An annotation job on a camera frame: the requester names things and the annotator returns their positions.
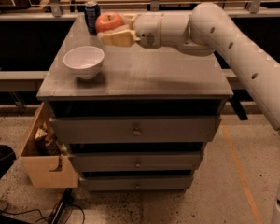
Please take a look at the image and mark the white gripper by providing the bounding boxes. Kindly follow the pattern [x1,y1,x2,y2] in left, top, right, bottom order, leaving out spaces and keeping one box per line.
[97,12,161,49]

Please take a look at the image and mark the red apple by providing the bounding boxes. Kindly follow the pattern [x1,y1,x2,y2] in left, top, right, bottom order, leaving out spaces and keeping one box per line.
[95,12,124,33]

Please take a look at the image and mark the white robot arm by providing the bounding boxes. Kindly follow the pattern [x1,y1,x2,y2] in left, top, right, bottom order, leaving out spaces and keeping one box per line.
[95,3,280,135]

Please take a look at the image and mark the white bowl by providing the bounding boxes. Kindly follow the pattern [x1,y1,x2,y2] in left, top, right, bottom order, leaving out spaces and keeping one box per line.
[63,46,105,79]

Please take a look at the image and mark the blue soda can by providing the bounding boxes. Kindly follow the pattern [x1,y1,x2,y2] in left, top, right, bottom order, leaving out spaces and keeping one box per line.
[84,1,101,35]

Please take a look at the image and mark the grey drawer cabinet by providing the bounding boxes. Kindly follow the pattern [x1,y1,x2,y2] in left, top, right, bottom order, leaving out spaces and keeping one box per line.
[37,18,232,185]

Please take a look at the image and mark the top grey drawer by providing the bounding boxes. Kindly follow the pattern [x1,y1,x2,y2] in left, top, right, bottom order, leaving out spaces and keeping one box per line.
[49,116,221,144]

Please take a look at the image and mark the grey drawer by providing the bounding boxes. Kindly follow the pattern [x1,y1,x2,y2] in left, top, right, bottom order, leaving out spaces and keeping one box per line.
[79,175,193,191]
[49,116,221,144]
[68,152,202,173]

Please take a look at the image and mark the middle grey drawer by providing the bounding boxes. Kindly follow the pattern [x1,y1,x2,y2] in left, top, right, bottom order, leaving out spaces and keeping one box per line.
[68,152,202,173]

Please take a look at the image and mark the snack bags in box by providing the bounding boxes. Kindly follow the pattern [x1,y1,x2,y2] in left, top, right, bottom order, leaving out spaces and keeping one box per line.
[34,122,67,156]

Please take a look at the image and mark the bottom grey drawer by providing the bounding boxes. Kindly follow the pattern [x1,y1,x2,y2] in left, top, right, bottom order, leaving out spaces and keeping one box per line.
[79,175,193,191]

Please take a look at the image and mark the wooden side box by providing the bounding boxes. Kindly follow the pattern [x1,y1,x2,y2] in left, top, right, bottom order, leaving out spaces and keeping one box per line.
[18,104,78,188]

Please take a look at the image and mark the metal railing frame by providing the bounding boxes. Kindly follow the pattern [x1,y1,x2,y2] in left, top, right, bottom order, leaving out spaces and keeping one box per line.
[0,0,280,19]

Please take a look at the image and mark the black floor cables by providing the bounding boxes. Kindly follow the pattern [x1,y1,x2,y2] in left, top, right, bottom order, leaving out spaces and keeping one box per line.
[0,188,86,224]

